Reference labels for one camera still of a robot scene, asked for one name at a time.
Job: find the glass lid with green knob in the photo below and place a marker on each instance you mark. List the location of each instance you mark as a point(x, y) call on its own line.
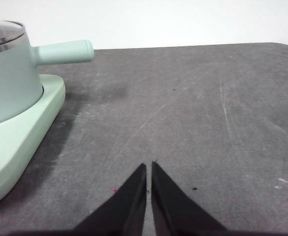
point(1, 32)

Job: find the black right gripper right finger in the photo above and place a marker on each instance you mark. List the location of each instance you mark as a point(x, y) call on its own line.
point(173, 206)

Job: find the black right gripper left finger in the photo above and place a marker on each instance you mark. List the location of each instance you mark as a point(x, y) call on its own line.
point(126, 206)

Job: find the green breakfast machine base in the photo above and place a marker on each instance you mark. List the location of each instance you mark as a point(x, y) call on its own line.
point(23, 147)

